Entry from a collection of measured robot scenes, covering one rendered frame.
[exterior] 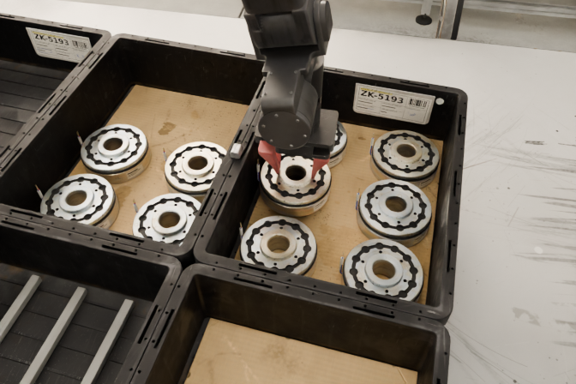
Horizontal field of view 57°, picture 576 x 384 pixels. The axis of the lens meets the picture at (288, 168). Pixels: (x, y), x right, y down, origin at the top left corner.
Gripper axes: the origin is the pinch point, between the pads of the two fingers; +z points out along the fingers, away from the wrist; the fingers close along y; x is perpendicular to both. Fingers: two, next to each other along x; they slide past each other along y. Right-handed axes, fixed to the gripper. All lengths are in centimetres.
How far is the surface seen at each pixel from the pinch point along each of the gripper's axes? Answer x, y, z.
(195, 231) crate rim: -15.2, -10.1, -3.8
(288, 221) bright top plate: -7.0, 0.1, 3.0
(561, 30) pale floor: 188, 103, 91
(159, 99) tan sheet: 18.3, -27.5, 7.0
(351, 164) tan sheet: 8.1, 7.8, 6.3
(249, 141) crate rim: 1.2, -6.9, -3.4
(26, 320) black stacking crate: -25.1, -30.6, 6.4
